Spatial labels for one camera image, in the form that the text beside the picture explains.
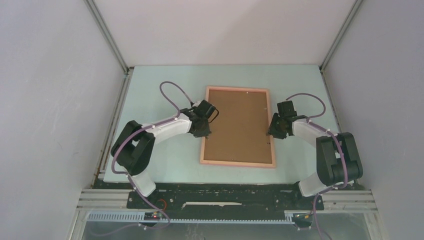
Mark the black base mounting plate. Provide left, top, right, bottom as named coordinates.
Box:
left=147, top=183, right=324, bottom=221

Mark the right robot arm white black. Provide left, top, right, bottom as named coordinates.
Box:
left=267, top=100, right=364, bottom=209

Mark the right aluminium corner post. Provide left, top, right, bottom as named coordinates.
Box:
left=319, top=0, right=364, bottom=74

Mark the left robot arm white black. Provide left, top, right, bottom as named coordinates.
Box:
left=110, top=100, right=220, bottom=208

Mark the brown backing board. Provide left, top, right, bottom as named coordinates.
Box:
left=203, top=89, right=273, bottom=165

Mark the left aluminium corner post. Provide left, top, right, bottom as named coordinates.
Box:
left=83, top=0, right=130, bottom=75

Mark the orange wooden picture frame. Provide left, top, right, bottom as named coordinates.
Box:
left=199, top=86, right=277, bottom=169

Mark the aluminium corner post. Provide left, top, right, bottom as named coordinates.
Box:
left=83, top=0, right=130, bottom=75
left=319, top=0, right=364, bottom=74

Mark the grey cable duct strip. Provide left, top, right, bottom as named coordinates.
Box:
left=86, top=211, right=294, bottom=225

